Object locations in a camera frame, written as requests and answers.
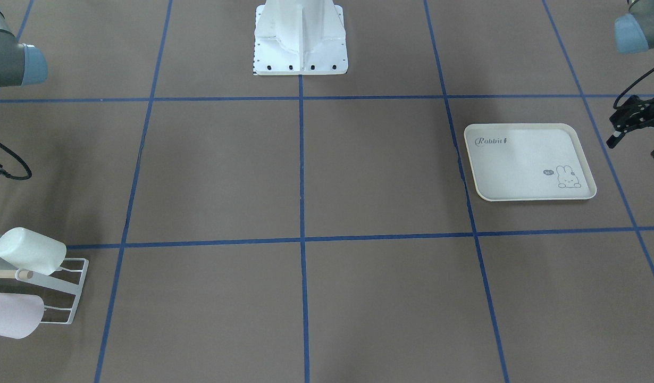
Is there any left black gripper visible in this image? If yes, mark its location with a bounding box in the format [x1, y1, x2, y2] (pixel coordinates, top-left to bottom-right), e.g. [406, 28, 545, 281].
[606, 95, 654, 160]

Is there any cream plastic cup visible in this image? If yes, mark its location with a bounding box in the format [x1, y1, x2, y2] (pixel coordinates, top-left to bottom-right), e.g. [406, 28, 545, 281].
[0, 227, 67, 276]

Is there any pink plastic cup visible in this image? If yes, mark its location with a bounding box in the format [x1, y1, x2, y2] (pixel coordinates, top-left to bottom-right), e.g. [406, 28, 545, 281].
[0, 293, 45, 339]

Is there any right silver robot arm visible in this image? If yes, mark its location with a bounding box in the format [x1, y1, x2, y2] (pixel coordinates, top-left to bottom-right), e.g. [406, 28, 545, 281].
[0, 8, 48, 181]

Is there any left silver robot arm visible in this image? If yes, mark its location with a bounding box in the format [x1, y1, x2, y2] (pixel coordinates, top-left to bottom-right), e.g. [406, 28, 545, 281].
[606, 1, 654, 149]

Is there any white serving tray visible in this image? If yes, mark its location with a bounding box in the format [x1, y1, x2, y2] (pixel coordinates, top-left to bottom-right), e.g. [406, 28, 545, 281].
[464, 123, 598, 203]

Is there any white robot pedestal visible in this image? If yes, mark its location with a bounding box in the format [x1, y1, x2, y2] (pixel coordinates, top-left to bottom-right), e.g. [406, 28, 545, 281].
[253, 1, 349, 76]

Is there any white wire cup rack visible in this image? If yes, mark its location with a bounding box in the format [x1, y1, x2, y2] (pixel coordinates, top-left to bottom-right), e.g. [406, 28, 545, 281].
[0, 259, 89, 324]

